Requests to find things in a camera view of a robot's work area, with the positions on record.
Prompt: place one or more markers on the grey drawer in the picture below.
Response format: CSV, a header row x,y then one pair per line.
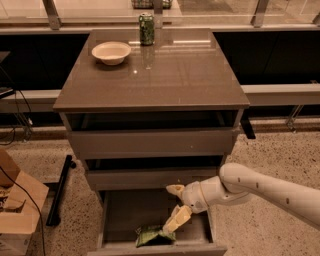
x,y
148,143
151,172
127,210

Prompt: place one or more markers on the brown cardboard box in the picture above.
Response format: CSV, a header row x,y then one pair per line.
x,y
22,197

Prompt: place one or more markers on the green jalapeno chip bag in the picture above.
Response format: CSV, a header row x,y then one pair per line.
x,y
153,234

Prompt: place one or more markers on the grey drawer cabinet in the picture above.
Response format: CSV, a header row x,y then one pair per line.
x,y
182,81

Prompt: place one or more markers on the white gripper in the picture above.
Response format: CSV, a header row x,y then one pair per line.
x,y
192,196

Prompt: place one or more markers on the green soda can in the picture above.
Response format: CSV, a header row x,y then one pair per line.
x,y
146,29

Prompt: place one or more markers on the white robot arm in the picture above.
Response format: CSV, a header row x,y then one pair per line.
x,y
233,185

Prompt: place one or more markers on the black metal bar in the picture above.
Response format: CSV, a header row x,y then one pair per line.
x,y
57,188

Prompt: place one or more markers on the grey top drawer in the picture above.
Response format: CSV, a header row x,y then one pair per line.
x,y
148,143

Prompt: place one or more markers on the grey bottom drawer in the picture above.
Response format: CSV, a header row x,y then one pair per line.
x,y
127,210

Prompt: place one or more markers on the white paper bowl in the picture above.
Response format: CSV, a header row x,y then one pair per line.
x,y
111,53

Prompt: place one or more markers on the grey middle drawer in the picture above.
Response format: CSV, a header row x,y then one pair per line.
x,y
151,172

